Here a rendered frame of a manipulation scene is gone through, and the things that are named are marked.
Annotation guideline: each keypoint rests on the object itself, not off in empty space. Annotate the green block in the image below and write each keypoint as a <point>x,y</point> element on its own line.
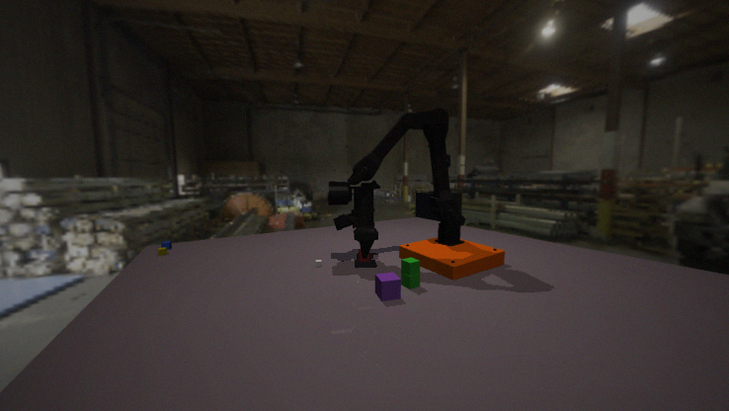
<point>410,266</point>
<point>410,282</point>

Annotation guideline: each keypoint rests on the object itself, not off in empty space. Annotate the purple block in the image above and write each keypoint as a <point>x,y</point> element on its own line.
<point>387,286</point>

